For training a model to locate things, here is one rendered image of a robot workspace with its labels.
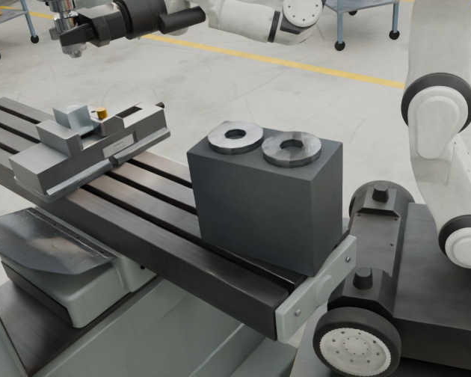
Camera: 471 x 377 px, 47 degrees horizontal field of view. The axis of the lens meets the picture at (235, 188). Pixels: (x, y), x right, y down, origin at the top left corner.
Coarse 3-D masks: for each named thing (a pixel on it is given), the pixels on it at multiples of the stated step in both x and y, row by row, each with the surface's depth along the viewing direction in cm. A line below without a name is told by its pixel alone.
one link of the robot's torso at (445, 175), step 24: (432, 96) 105; (456, 96) 104; (408, 120) 110; (432, 120) 107; (456, 120) 105; (432, 144) 110; (456, 144) 116; (432, 168) 116; (456, 168) 116; (432, 192) 122; (456, 192) 120; (456, 216) 123
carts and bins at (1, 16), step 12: (24, 0) 498; (336, 0) 425; (348, 0) 422; (360, 0) 419; (372, 0) 415; (384, 0) 412; (396, 0) 409; (0, 12) 499; (12, 12) 503; (24, 12) 500; (336, 12) 405; (348, 12) 487; (396, 12) 414; (396, 24) 420; (36, 36) 517; (396, 36) 425; (336, 48) 418
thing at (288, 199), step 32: (224, 128) 89; (256, 128) 88; (192, 160) 86; (224, 160) 83; (256, 160) 82; (288, 160) 78; (320, 160) 80; (224, 192) 86; (256, 192) 83; (288, 192) 79; (320, 192) 80; (224, 224) 91; (256, 224) 86; (288, 224) 83; (320, 224) 83; (256, 256) 91; (288, 256) 86; (320, 256) 86
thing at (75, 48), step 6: (60, 24) 99; (66, 24) 99; (72, 24) 100; (78, 24) 101; (60, 30) 100; (66, 30) 100; (60, 42) 102; (66, 48) 102; (72, 48) 102; (78, 48) 102; (84, 48) 104; (66, 54) 103; (72, 54) 103
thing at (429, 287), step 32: (384, 192) 150; (352, 224) 148; (384, 224) 147; (416, 224) 149; (384, 256) 137; (416, 256) 138; (352, 288) 126; (384, 288) 126; (416, 288) 129; (448, 288) 128; (416, 320) 121; (448, 320) 120; (416, 352) 127; (448, 352) 123
